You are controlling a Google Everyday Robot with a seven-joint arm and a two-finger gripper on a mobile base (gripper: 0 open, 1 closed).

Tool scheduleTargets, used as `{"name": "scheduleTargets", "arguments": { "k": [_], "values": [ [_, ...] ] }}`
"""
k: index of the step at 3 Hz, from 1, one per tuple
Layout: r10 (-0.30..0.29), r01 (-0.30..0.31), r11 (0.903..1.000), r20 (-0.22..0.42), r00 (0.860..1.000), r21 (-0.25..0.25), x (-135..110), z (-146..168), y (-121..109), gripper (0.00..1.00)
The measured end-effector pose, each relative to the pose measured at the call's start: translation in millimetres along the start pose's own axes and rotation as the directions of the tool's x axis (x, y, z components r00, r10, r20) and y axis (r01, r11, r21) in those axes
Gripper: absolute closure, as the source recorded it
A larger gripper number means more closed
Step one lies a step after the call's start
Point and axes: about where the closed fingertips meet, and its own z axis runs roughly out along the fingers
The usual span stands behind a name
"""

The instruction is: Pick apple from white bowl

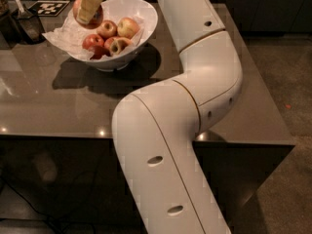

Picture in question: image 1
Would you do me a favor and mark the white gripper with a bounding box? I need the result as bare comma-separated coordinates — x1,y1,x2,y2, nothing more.
77,0,102,24

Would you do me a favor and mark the large red apple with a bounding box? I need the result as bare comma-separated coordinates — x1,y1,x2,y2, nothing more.
72,0,103,29

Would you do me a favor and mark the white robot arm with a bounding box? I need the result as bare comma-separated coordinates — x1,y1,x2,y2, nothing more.
112,0,243,234

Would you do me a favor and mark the white bowl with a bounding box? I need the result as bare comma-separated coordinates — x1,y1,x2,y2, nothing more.
68,0,158,71

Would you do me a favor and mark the red apple back middle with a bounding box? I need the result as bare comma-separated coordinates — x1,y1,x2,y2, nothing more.
97,20,117,39

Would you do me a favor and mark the red apple left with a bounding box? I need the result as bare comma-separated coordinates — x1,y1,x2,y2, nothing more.
82,34,104,50

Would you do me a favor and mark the yellow-red apple back right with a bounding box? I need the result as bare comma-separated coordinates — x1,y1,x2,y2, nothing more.
117,18,139,39

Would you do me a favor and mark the yellow apple front right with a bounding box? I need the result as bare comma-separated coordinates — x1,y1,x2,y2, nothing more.
109,37,132,56

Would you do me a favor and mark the red apple front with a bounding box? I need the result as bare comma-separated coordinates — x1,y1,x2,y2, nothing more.
89,46,110,59

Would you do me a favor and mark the white crumpled paper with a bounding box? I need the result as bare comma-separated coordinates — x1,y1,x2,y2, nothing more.
44,12,144,62

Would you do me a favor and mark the black white marker card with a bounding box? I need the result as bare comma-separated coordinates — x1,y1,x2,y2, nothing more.
29,0,69,17

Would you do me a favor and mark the black scoop with white handle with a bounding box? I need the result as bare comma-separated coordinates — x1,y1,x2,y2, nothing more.
13,0,45,45

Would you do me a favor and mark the black floor cable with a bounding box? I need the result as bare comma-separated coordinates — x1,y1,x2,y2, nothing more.
0,175,98,234

